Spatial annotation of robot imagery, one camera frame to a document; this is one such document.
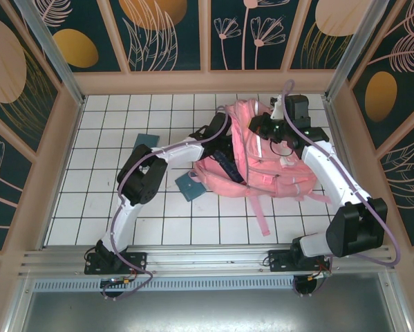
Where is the pink backpack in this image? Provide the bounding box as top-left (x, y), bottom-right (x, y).
top-left (192, 98), bottom-right (332, 238)

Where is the navy book with grid print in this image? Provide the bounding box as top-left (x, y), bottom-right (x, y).
top-left (213, 148), bottom-right (245, 185)

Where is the teal notebook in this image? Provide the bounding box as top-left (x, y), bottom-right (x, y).
top-left (174, 172), bottom-right (207, 202)
top-left (133, 133), bottom-right (161, 150)

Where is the grey metal panel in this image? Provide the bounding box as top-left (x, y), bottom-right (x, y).
top-left (6, 290), bottom-right (412, 332)

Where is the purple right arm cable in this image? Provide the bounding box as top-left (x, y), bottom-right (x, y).
top-left (281, 79), bottom-right (402, 299)

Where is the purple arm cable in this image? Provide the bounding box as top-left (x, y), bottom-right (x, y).
top-left (281, 79), bottom-right (402, 299)
top-left (101, 104), bottom-right (234, 301)

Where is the thin black right gripper cable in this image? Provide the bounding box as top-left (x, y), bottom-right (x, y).
top-left (270, 139), bottom-right (294, 157)

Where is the aluminium corner post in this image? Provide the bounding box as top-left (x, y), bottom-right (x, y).
top-left (325, 0), bottom-right (398, 102)
top-left (15, 0), bottom-right (87, 107)

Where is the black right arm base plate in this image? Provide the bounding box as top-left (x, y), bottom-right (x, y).
top-left (267, 248), bottom-right (332, 276)

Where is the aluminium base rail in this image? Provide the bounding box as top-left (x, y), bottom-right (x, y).
top-left (18, 243), bottom-right (396, 278)

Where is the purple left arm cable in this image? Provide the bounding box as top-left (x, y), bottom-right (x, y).
top-left (101, 104), bottom-right (234, 301)

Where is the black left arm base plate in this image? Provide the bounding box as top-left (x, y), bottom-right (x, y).
top-left (84, 251), bottom-right (149, 276)

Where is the slotted grey cable duct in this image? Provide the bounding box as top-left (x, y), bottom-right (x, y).
top-left (32, 279), bottom-right (382, 293)

